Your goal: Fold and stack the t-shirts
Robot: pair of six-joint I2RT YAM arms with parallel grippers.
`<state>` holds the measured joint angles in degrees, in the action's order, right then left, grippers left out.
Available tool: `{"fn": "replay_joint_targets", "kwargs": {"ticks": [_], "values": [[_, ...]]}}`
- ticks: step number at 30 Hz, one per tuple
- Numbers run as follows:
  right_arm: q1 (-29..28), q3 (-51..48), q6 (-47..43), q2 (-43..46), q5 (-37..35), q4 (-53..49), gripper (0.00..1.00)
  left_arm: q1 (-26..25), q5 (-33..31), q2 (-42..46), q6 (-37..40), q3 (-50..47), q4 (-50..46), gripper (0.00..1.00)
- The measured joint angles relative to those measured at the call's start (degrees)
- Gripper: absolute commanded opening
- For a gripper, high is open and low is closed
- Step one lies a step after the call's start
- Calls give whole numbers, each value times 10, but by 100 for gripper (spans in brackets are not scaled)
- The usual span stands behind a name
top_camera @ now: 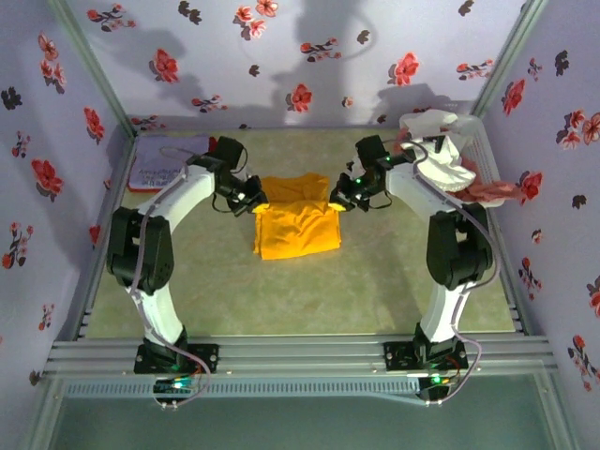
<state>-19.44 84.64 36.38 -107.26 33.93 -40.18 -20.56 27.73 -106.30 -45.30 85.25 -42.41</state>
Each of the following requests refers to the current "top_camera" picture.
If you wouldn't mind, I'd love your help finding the grey base cable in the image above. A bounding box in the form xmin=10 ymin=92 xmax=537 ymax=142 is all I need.
xmin=160 ymin=349 xmax=216 ymax=411
xmin=423 ymin=347 xmax=488 ymax=407

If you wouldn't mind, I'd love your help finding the slotted grey cable duct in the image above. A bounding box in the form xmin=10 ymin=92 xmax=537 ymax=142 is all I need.
xmin=60 ymin=377 xmax=423 ymax=400

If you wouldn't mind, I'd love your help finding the grey left arm cable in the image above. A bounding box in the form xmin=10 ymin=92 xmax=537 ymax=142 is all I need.
xmin=129 ymin=145 xmax=199 ymax=353

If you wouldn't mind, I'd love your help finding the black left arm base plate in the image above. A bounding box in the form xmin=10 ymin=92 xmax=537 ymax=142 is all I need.
xmin=134 ymin=343 xmax=220 ymax=376

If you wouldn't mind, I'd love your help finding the yellow t-shirt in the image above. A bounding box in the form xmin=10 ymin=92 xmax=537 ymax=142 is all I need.
xmin=252 ymin=172 xmax=343 ymax=262

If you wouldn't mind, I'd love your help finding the controller board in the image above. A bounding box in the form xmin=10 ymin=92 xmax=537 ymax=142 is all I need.
xmin=418 ymin=372 xmax=459 ymax=400
xmin=153 ymin=377 xmax=199 ymax=400

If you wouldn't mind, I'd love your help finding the aluminium frame rail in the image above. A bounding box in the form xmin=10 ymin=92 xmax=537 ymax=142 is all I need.
xmin=42 ymin=333 xmax=559 ymax=377

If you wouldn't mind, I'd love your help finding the right controller board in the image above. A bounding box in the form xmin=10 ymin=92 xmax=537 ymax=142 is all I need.
xmin=418 ymin=372 xmax=459 ymax=400

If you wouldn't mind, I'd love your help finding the white t-shirt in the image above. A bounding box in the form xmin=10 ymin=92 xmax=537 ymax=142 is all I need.
xmin=397 ymin=109 xmax=479 ymax=194

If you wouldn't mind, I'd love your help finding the folded red t-shirt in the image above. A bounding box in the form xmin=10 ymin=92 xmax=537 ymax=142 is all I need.
xmin=126 ymin=135 xmax=221 ymax=194

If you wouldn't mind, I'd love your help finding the left controller board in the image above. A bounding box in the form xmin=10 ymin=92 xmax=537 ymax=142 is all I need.
xmin=153 ymin=377 xmax=199 ymax=400

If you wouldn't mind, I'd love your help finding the grey left base cable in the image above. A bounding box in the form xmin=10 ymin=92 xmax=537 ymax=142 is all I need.
xmin=160 ymin=349 xmax=216 ymax=411

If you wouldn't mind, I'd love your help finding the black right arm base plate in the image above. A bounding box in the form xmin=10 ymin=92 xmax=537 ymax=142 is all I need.
xmin=382 ymin=339 xmax=470 ymax=372

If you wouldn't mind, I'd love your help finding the aluminium corner post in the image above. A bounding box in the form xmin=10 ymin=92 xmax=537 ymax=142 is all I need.
xmin=46 ymin=0 xmax=138 ymax=138
xmin=470 ymin=0 xmax=550 ymax=119

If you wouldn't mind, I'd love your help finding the white plastic basket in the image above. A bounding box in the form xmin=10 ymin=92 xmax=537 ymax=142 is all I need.
xmin=397 ymin=111 xmax=506 ymax=218

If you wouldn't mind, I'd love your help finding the grey right base cable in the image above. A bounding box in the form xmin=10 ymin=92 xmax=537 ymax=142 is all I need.
xmin=423 ymin=347 xmax=488 ymax=407

